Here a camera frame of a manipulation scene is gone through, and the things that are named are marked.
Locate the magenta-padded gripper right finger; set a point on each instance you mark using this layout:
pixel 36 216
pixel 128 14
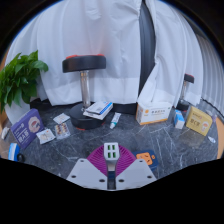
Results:
pixel 138 173

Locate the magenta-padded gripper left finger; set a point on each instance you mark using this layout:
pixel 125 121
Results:
pixel 83 173

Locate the white charger block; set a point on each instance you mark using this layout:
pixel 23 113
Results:
pixel 111 151

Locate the blue power strip orange sockets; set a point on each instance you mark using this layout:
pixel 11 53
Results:
pixel 150 158

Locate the pill blister pack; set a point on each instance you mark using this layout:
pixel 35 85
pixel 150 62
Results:
pixel 62 130

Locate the printed white sachet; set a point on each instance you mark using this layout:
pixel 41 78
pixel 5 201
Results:
pixel 45 136

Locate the white ointment tube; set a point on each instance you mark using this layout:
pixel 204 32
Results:
pixel 115 120

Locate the white orange medicine box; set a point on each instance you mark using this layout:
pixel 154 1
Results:
pixel 153 114

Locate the flat white blue box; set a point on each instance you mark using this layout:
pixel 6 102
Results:
pixel 99 109

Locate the small blue white box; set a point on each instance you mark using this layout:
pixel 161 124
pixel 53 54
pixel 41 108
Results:
pixel 179 120

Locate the small blue white device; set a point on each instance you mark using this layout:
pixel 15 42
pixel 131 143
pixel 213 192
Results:
pixel 14 151

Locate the purple box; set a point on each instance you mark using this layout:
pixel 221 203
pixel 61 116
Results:
pixel 25 130

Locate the yellow tea box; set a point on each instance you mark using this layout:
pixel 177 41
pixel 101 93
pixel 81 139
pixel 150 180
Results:
pixel 198 121

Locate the small white blue tube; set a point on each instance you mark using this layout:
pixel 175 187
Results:
pixel 211 139

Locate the small black dumbbell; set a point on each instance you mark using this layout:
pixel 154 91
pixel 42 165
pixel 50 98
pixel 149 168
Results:
pixel 188 78

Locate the large black dumbbell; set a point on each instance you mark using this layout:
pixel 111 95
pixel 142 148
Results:
pixel 85 63

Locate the green potted plant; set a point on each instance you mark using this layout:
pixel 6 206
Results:
pixel 20 78

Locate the white vertical blinds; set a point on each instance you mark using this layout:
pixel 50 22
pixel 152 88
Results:
pixel 211 76

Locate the white curtain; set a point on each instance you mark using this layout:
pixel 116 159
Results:
pixel 170 50
pixel 100 33

